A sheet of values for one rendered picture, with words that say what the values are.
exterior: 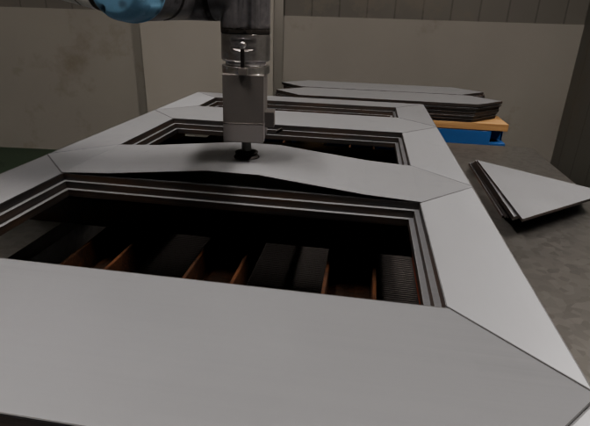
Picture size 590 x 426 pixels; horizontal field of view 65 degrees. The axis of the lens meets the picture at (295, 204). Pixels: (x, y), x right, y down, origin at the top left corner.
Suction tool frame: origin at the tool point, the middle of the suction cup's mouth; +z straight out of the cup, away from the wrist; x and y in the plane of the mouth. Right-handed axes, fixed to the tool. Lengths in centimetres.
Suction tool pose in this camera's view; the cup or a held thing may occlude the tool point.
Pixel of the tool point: (246, 163)
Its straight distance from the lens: 78.7
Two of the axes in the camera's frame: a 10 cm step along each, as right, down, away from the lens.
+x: -10.0, -0.4, 0.0
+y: 0.2, -3.8, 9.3
